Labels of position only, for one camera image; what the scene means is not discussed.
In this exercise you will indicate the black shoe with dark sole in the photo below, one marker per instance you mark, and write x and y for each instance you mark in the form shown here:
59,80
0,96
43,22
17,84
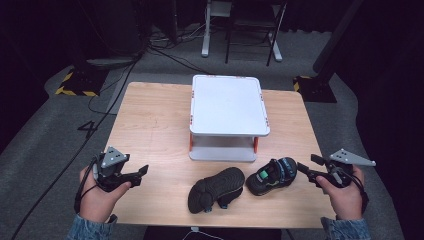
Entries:
213,188

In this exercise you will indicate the person's right hand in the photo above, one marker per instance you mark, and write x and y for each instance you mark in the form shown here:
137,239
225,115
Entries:
343,200

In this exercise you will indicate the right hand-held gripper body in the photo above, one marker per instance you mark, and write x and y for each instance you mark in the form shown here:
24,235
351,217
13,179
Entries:
345,163

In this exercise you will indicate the black shoe with green patch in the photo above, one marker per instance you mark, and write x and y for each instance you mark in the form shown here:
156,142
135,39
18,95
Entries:
271,176

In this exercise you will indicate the person's dark clothed torso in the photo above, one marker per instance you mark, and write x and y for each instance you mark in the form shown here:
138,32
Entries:
213,234

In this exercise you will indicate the black folding chair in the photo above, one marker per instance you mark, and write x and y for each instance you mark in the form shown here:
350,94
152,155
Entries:
253,26

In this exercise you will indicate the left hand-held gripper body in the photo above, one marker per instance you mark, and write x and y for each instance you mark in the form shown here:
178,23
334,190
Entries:
111,159

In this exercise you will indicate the white desk frame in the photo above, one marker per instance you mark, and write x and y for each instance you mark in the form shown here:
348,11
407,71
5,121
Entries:
208,33

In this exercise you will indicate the black stand base yellow stripes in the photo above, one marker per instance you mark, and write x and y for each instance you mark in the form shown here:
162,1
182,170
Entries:
80,83
315,90

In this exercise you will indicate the black slanted stand pole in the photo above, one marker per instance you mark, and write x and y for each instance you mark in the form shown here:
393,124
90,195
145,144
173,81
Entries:
336,36

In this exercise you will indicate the person's left hand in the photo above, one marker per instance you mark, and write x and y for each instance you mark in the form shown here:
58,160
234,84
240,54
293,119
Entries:
96,200

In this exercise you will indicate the white two-tier shoe rack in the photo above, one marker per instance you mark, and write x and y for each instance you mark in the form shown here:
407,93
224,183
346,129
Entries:
229,106

